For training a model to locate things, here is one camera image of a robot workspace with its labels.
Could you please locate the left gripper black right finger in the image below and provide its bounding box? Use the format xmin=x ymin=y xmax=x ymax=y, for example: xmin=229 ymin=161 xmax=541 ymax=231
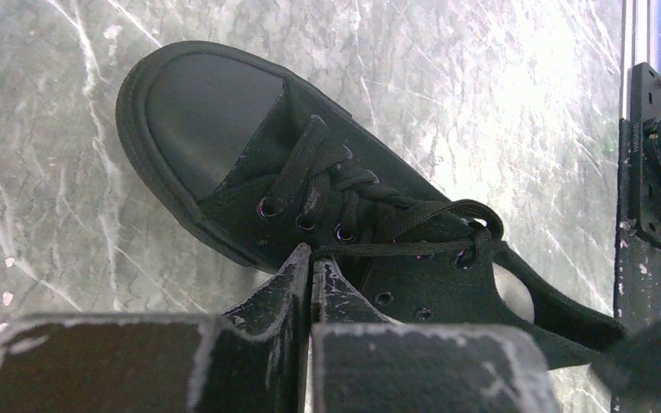
xmin=312 ymin=259 xmax=559 ymax=412

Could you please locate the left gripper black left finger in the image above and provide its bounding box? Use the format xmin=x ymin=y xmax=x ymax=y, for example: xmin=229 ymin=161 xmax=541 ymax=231
xmin=0 ymin=244 xmax=311 ymax=412

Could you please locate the black shoelace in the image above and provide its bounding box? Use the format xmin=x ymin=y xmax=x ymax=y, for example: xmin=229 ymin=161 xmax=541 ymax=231
xmin=256 ymin=114 xmax=503 ymax=265

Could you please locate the black shoe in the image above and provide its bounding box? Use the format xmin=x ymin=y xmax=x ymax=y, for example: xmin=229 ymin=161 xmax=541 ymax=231
xmin=115 ymin=40 xmax=626 ymax=369

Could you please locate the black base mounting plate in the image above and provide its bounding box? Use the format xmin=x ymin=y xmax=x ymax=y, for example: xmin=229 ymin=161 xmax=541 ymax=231
xmin=614 ymin=63 xmax=661 ymax=333

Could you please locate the aluminium frame rail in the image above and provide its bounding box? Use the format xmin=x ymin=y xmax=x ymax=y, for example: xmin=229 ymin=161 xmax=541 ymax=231
xmin=620 ymin=0 xmax=661 ymax=119

